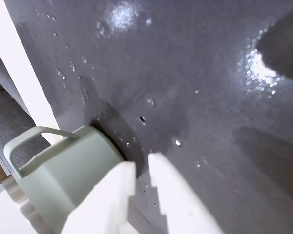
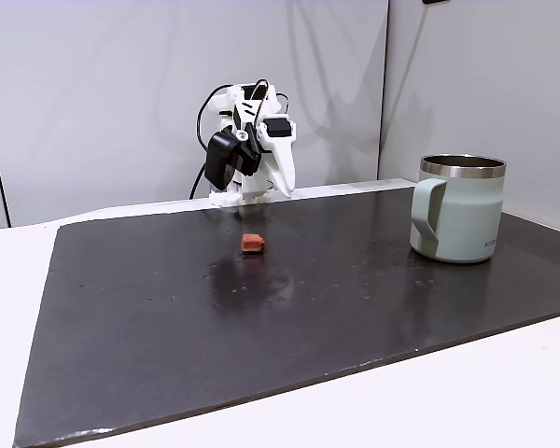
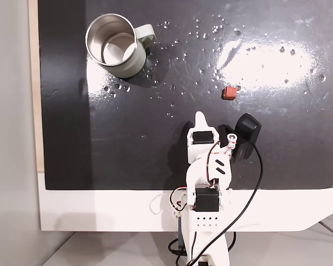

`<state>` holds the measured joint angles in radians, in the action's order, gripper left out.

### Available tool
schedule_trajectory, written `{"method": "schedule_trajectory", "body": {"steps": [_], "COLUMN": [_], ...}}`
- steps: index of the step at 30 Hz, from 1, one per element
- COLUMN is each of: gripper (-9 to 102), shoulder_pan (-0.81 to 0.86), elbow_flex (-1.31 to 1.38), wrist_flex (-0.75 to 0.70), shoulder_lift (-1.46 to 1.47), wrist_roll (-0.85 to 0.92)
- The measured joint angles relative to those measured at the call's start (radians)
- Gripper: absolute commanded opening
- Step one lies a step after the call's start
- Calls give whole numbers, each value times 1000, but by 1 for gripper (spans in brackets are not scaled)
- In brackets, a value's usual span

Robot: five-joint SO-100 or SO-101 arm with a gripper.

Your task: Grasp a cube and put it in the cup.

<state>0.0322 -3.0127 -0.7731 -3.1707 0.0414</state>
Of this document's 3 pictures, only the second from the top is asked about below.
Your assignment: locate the red cube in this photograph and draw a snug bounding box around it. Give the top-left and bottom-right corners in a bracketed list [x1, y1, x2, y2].
[240, 232, 267, 258]

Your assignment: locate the pale green steel mug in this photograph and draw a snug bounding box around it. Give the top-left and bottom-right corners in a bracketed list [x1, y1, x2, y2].
[409, 153, 508, 264]

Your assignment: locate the dark glossy table mat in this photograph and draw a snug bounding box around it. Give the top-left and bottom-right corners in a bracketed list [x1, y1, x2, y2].
[12, 185, 560, 448]

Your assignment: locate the thin black cable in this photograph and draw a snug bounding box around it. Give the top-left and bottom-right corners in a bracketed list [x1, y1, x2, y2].
[248, 78, 291, 133]

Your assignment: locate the black oval camera box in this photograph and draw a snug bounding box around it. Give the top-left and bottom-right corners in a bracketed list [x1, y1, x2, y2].
[203, 131, 240, 190]

